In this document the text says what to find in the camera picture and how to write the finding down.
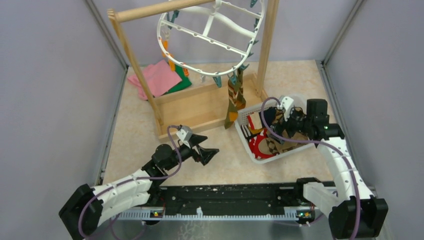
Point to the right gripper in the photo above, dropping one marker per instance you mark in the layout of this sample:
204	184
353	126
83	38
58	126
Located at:
286	124

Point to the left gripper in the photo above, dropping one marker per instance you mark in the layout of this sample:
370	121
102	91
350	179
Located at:
205	154

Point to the olive striped sock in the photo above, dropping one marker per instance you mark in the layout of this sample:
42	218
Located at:
240	101
232	112

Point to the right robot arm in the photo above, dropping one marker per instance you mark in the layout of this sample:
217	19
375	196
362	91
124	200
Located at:
353	211

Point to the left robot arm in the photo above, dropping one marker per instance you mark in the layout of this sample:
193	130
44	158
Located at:
89	206

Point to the wooden hanger rack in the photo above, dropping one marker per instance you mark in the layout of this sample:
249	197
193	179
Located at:
212	39

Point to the white plastic laundry basket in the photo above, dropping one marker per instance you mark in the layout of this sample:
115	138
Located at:
288	148

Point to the navy blue sock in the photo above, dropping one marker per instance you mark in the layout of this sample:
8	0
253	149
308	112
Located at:
270	115

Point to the argyle brown sock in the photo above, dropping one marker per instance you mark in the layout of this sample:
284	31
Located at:
274	146

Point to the red white striped sock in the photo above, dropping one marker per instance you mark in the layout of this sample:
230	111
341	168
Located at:
257	139

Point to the green cloth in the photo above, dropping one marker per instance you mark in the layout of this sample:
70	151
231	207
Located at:
185	82

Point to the pink cloth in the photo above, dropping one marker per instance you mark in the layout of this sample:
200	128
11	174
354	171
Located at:
160	78

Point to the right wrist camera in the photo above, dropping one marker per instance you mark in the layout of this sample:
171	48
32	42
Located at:
286	104

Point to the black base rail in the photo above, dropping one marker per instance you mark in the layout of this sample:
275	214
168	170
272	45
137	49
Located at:
232	202

